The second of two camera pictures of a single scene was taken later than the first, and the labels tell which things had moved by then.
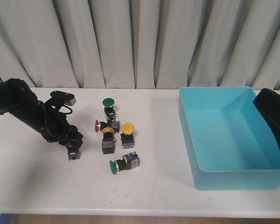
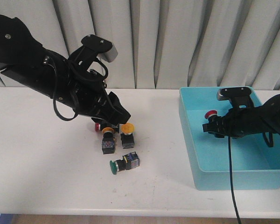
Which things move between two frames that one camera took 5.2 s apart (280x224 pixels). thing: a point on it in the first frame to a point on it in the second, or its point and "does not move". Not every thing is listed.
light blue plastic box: (231, 144) does not move
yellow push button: (127, 136) does not move
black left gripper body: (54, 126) to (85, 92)
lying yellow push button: (108, 140) does not move
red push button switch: (73, 152) to (212, 115)
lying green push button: (127, 162) does not move
